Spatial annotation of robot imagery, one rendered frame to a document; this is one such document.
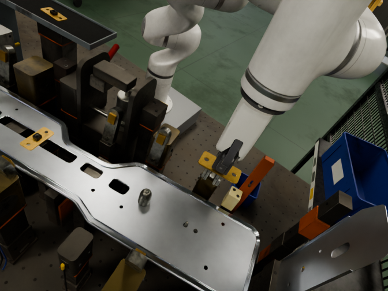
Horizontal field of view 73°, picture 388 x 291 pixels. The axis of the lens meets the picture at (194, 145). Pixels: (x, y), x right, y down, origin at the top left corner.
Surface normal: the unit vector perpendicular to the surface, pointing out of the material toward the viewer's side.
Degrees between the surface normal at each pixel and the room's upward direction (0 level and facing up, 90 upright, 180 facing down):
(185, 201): 0
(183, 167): 0
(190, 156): 0
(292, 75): 90
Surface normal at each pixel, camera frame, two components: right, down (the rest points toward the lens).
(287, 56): -0.46, 0.54
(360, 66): 0.15, 0.79
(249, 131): -0.24, 0.57
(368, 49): 0.28, 0.37
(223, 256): 0.29, -0.66
